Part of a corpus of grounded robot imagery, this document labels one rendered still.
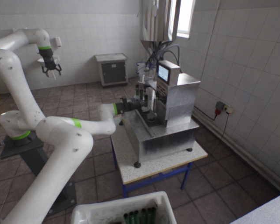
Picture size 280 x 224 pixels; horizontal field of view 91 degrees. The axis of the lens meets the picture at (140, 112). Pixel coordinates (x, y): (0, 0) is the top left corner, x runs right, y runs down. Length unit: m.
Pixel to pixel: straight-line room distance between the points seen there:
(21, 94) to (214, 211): 2.00
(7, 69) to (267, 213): 1.68
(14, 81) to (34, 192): 0.65
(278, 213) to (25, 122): 1.66
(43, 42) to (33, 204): 1.09
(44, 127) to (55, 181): 0.23
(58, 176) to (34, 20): 4.29
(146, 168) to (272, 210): 0.80
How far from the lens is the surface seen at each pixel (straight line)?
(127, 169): 1.15
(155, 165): 1.17
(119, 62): 4.04
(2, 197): 2.44
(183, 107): 1.04
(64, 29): 4.55
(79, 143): 0.57
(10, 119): 1.24
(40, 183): 0.60
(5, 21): 4.80
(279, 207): 1.33
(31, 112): 1.13
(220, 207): 2.03
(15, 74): 1.04
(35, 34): 1.38
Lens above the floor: 1.70
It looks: 34 degrees down
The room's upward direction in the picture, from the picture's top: straight up
